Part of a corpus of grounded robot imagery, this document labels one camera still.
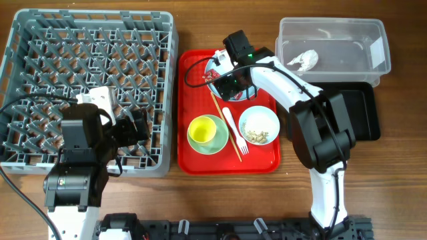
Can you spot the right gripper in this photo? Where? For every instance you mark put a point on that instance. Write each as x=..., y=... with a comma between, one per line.
x=227, y=90

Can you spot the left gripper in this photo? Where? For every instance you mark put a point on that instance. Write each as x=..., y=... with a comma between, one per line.
x=126, y=124

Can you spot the large light blue plate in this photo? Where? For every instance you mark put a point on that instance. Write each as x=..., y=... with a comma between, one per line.
x=212, y=71

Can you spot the red snack wrapper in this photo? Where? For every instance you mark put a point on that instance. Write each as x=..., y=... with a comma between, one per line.
x=227, y=88

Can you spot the small light blue bowl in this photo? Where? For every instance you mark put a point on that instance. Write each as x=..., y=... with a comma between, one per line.
x=262, y=118

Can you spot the food scraps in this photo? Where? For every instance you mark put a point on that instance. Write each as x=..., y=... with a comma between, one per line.
x=258, y=137

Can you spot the yellow plastic cup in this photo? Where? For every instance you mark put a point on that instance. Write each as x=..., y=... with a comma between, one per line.
x=202, y=130

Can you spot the white plastic fork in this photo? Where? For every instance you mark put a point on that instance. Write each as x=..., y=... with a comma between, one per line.
x=241, y=142

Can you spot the green bowl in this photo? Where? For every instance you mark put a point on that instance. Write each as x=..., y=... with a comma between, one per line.
x=219, y=141

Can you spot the white napkin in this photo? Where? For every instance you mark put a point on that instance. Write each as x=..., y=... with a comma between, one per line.
x=307, y=60

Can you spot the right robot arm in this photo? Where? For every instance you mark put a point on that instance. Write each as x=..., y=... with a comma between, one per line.
x=321, y=131

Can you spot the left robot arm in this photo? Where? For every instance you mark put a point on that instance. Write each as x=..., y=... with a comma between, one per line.
x=74, y=186

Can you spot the grey plastic dishwasher rack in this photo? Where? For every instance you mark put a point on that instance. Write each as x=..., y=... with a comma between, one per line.
x=53, y=55

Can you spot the red plastic tray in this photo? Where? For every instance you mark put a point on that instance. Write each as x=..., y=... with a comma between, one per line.
x=194, y=100

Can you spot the clear plastic bin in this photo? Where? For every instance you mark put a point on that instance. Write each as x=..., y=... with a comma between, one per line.
x=349, y=49

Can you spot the black rectangular tray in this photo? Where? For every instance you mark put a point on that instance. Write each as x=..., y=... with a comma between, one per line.
x=361, y=106

